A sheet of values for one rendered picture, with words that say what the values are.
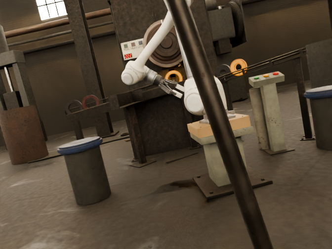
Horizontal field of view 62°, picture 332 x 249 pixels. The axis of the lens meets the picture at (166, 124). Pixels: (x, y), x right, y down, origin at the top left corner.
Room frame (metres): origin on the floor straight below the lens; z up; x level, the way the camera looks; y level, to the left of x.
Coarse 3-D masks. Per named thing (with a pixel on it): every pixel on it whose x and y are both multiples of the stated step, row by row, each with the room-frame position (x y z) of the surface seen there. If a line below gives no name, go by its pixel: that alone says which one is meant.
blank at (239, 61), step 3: (234, 60) 2.59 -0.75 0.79; (237, 60) 2.57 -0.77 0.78; (240, 60) 2.55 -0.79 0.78; (243, 60) 2.55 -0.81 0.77; (231, 63) 2.61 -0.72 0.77; (234, 63) 2.59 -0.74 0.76; (237, 63) 2.57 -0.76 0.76; (240, 63) 2.56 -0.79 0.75; (243, 63) 2.54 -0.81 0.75; (246, 63) 2.55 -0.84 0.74; (231, 66) 2.61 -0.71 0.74; (234, 66) 2.59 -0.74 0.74; (243, 66) 2.54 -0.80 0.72; (246, 66) 2.53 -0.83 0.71; (231, 69) 2.61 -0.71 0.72; (234, 69) 2.60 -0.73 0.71; (246, 69) 2.54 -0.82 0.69; (237, 72) 2.58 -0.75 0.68; (237, 75) 2.59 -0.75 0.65; (240, 75) 2.57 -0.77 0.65
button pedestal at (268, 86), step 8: (256, 80) 2.11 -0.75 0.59; (264, 80) 2.09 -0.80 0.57; (272, 80) 2.09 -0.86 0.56; (280, 80) 2.10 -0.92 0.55; (264, 88) 2.11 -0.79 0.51; (272, 88) 2.10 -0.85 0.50; (264, 96) 2.11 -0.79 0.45; (272, 96) 2.10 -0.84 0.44; (264, 104) 2.14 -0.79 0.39; (272, 104) 2.10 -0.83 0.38; (264, 112) 2.17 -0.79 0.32; (272, 112) 2.10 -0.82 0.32; (272, 120) 2.11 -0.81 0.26; (280, 120) 2.10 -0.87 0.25; (272, 128) 2.11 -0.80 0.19; (280, 128) 2.10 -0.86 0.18; (272, 136) 2.11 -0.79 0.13; (280, 136) 2.10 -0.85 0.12; (272, 144) 2.11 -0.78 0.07; (280, 144) 2.10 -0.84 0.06; (272, 152) 2.10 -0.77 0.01; (280, 152) 2.06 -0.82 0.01
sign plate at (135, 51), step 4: (136, 40) 3.00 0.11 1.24; (140, 40) 3.00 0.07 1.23; (128, 44) 3.01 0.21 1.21; (136, 44) 3.00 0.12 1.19; (140, 44) 3.00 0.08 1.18; (124, 48) 3.01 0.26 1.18; (128, 48) 3.01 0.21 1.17; (132, 48) 3.01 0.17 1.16; (136, 48) 3.00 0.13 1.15; (140, 48) 3.00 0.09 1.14; (124, 52) 3.01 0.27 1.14; (128, 52) 3.01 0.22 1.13; (132, 52) 3.01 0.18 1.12; (136, 52) 3.00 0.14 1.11; (140, 52) 3.00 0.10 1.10; (124, 56) 3.01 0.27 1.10; (128, 56) 3.00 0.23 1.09; (132, 56) 3.01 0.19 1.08; (136, 56) 3.00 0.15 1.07; (124, 60) 3.03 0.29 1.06
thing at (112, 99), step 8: (112, 96) 2.59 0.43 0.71; (120, 96) 2.74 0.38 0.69; (128, 96) 2.79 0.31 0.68; (136, 96) 2.75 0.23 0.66; (112, 104) 2.62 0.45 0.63; (120, 104) 2.73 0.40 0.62; (128, 104) 2.70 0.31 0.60; (128, 112) 2.65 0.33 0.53; (136, 120) 2.66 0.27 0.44; (136, 128) 2.65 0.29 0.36; (136, 136) 2.64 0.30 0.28; (136, 144) 2.65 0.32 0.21; (136, 152) 2.68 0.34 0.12; (144, 152) 2.66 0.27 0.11; (144, 160) 2.65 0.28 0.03; (152, 160) 2.69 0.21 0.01
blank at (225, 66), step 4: (224, 64) 2.67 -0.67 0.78; (220, 68) 2.68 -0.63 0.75; (224, 68) 2.65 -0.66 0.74; (228, 68) 2.63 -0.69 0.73; (216, 72) 2.70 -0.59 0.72; (220, 72) 2.70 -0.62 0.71; (228, 72) 2.63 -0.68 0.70; (216, 76) 2.71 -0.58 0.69; (224, 76) 2.66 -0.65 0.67; (224, 80) 2.67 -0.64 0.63
